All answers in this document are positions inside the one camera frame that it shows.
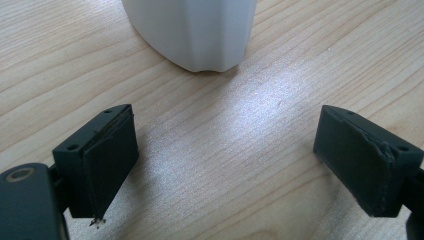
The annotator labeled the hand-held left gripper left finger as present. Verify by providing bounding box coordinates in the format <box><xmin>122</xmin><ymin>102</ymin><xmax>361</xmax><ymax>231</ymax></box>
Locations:
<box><xmin>52</xmin><ymin>103</ymin><xmax>140</xmax><ymax>230</ymax></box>

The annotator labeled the white pump bottle blue nozzle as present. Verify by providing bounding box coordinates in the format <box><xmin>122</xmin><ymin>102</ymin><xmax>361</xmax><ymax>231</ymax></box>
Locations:
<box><xmin>120</xmin><ymin>0</ymin><xmax>258</xmax><ymax>74</ymax></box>

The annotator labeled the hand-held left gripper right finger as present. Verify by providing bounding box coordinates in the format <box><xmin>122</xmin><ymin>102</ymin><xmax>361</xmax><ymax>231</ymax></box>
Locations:
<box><xmin>312</xmin><ymin>104</ymin><xmax>424</xmax><ymax>218</ymax></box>

